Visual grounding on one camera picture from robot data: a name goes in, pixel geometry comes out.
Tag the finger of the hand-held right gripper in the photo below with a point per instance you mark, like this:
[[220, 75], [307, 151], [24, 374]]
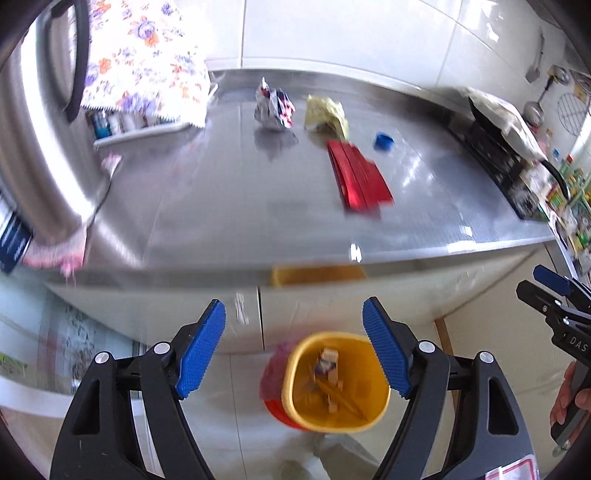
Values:
[[551, 281], [540, 300]]

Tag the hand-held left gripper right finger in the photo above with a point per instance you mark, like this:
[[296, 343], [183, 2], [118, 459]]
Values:
[[385, 350]]

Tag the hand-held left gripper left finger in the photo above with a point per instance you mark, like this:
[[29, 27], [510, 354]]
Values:
[[203, 350]]

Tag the small white orange box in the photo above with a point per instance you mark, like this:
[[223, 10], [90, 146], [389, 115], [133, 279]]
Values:
[[331, 357]]

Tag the orange plastic wrapper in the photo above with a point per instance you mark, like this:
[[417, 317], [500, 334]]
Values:
[[344, 402]]

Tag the yellow plastic bin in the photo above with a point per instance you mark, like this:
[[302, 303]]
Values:
[[295, 397]]

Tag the red foil packet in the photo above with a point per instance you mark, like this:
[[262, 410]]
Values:
[[358, 177]]

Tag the blue bottle cap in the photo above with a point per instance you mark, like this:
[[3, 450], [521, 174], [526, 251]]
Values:
[[384, 142]]

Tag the yellow green packet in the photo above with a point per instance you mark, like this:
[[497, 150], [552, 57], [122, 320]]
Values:
[[325, 113]]

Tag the red white blue wrapper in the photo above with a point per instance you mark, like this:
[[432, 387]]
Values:
[[274, 106]]

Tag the person's right hand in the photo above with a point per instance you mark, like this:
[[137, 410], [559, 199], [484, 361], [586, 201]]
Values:
[[564, 394]]

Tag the colourful condiment packets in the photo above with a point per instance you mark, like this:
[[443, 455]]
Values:
[[575, 207]]

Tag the red pink plastic bag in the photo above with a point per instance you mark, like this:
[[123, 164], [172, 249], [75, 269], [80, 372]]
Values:
[[272, 387]]

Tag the floral glass cabinet door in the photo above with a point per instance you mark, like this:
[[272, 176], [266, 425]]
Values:
[[78, 332]]

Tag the black gas stove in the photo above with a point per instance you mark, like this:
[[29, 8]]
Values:
[[503, 161]]

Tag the white cloth stove cover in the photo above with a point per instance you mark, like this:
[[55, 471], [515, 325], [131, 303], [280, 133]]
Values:
[[508, 117]]

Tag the hanging metal strainer ladle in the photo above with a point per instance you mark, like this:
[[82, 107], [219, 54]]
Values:
[[534, 110]]

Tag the pink lace mat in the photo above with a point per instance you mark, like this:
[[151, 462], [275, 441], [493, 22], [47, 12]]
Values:
[[60, 251]]

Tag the hanging metal spatula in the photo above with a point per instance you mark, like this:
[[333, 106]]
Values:
[[534, 71]]

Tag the dark blue box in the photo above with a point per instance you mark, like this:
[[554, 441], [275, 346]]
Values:
[[14, 235]]

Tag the large stainless steel pot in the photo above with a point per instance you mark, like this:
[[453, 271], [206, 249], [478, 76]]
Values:
[[41, 152]]

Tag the floral printed cloth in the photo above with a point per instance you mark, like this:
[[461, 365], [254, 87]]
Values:
[[147, 60]]

